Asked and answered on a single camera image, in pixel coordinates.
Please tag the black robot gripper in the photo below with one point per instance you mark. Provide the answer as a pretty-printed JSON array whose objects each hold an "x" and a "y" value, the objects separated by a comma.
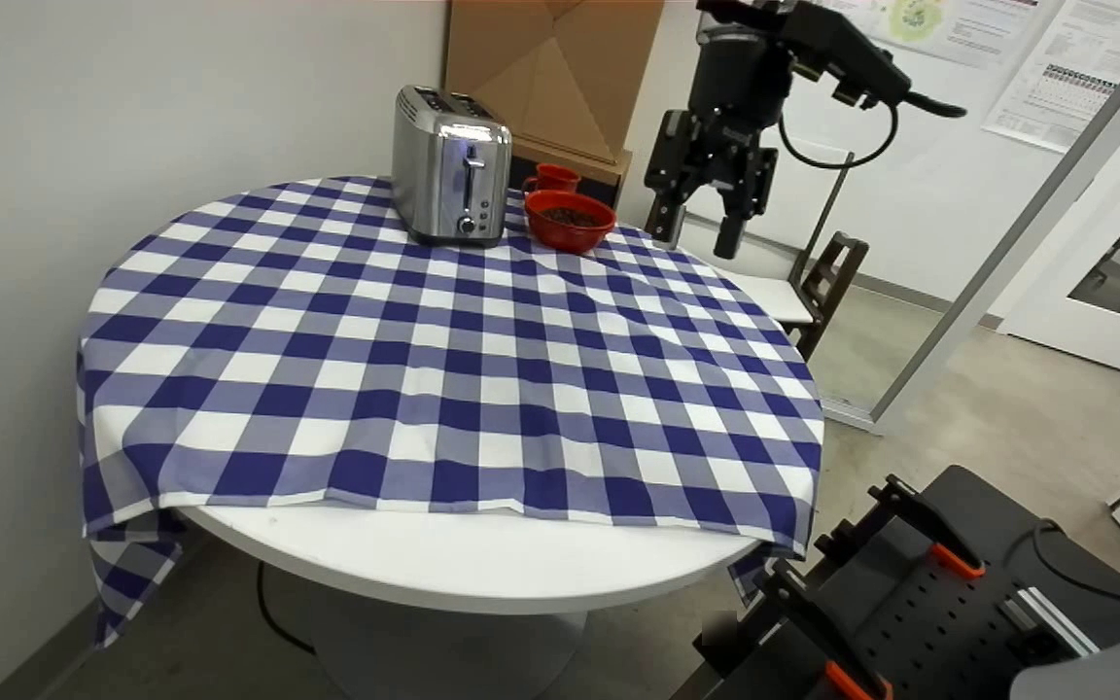
[{"x": 738, "y": 80}]

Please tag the silver two-slot toaster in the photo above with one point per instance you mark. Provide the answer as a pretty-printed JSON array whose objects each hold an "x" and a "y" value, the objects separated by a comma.
[{"x": 436, "y": 170}]

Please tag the red bowl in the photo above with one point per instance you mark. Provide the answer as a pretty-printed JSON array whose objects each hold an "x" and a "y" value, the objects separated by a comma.
[{"x": 567, "y": 235}]

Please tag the red mug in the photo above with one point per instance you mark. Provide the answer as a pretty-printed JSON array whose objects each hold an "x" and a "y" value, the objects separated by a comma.
[{"x": 552, "y": 175}]

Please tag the black chair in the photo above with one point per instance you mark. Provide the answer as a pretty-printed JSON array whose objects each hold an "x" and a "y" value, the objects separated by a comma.
[{"x": 838, "y": 275}]

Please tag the brown cardboard box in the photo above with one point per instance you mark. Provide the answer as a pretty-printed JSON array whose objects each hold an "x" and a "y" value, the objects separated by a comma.
[{"x": 552, "y": 70}]

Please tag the poster with green circle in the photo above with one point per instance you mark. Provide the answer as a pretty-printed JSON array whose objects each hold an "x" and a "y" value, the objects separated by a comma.
[{"x": 961, "y": 33}]

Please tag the blue white checkered tablecloth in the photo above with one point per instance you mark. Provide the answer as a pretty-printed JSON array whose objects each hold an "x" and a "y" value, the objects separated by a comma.
[{"x": 455, "y": 392}]

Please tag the white text poster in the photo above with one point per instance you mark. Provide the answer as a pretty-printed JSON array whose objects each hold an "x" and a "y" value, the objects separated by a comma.
[{"x": 1078, "y": 70}]

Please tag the white door with window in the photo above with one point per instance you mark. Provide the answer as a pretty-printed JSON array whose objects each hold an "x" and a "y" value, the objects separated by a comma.
[{"x": 1066, "y": 326}]

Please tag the white round table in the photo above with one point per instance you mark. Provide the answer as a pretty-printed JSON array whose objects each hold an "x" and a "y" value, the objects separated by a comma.
[{"x": 455, "y": 566}]

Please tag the black cart with orange clamps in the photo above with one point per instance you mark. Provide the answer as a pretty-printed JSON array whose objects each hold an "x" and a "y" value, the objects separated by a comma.
[{"x": 923, "y": 608}]

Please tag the grey device with black knob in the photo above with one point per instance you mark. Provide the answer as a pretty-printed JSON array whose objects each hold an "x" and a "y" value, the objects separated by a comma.
[{"x": 1104, "y": 669}]

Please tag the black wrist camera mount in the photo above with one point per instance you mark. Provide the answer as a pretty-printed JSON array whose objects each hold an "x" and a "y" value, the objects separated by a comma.
[{"x": 851, "y": 51}]

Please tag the grey metal frame post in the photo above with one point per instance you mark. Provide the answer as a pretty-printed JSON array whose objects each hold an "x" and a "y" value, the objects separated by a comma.
[{"x": 1029, "y": 256}]

